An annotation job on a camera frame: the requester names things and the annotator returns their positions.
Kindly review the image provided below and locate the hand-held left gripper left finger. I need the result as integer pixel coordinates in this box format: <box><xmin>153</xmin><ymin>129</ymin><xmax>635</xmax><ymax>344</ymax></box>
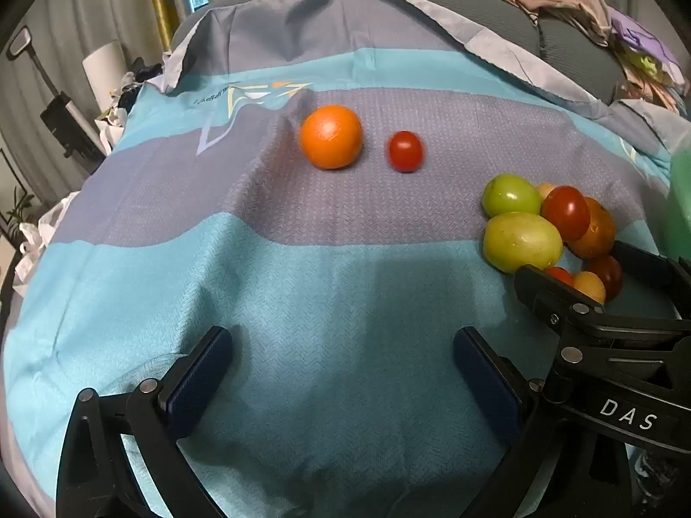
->
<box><xmin>57</xmin><ymin>326</ymin><xmax>234</xmax><ymax>518</ymax></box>

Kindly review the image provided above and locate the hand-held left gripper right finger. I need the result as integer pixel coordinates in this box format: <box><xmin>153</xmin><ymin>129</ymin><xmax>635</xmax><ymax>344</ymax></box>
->
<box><xmin>452</xmin><ymin>326</ymin><xmax>632</xmax><ymax>518</ymax></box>

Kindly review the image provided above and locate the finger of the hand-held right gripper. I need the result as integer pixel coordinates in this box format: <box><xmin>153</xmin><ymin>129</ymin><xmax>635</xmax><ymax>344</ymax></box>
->
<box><xmin>611</xmin><ymin>240</ymin><xmax>691</xmax><ymax>320</ymax></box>
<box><xmin>513</xmin><ymin>264</ymin><xmax>691</xmax><ymax>370</ymax></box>

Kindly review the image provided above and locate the oval yellow-green fruit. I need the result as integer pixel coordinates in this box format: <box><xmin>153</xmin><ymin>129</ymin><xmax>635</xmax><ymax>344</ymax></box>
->
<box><xmin>482</xmin><ymin>212</ymin><xmax>564</xmax><ymax>274</ymax></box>

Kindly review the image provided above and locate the green bowl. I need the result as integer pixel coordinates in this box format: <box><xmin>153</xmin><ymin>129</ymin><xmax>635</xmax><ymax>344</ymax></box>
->
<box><xmin>661</xmin><ymin>143</ymin><xmax>691</xmax><ymax>260</ymax></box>

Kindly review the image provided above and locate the round green tomato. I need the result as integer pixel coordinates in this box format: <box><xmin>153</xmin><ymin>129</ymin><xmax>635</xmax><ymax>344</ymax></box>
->
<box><xmin>482</xmin><ymin>174</ymin><xmax>542</xmax><ymax>218</ymax></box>

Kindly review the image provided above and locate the blue and grey striped blanket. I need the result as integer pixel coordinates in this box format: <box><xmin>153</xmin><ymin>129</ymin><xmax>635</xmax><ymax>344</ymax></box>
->
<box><xmin>0</xmin><ymin>0</ymin><xmax>691</xmax><ymax>518</ymax></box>

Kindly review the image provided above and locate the yellow-green floral cloth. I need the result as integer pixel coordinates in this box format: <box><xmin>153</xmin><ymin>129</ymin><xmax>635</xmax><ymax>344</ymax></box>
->
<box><xmin>620</xmin><ymin>47</ymin><xmax>691</xmax><ymax>115</ymax></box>

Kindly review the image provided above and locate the white plastic bag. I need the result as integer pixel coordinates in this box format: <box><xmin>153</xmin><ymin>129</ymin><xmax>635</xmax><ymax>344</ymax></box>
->
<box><xmin>13</xmin><ymin>194</ymin><xmax>73</xmax><ymax>295</ymax></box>

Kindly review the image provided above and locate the purple cloth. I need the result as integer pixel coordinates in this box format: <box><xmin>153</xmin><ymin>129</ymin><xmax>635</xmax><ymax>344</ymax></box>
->
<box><xmin>610</xmin><ymin>8</ymin><xmax>682</xmax><ymax>83</ymax></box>

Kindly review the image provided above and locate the green houseplant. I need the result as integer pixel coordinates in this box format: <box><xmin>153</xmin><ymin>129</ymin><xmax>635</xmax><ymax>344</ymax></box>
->
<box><xmin>0</xmin><ymin>186</ymin><xmax>34</xmax><ymax>230</ymax></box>

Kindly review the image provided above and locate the black stick vacuum cleaner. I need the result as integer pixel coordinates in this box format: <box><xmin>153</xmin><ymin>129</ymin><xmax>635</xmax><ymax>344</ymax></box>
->
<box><xmin>7</xmin><ymin>29</ymin><xmax>107</xmax><ymax>161</ymax></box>

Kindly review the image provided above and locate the dark clothes pile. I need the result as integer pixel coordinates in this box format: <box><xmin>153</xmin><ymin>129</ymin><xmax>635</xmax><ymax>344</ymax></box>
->
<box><xmin>116</xmin><ymin>59</ymin><xmax>164</xmax><ymax>110</ymax></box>

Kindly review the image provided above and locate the white paper roll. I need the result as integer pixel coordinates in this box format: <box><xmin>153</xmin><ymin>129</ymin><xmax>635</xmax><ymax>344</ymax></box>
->
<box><xmin>82</xmin><ymin>43</ymin><xmax>131</xmax><ymax>120</ymax></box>

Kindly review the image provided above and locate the yellow patterned curtain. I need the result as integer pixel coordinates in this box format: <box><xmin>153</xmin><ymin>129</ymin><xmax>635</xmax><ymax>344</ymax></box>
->
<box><xmin>145</xmin><ymin>0</ymin><xmax>181</xmax><ymax>56</ymax></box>

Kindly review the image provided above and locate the grey curtain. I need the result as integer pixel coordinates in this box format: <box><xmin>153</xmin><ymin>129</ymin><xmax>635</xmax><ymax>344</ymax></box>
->
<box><xmin>0</xmin><ymin>0</ymin><xmax>181</xmax><ymax>190</ymax></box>

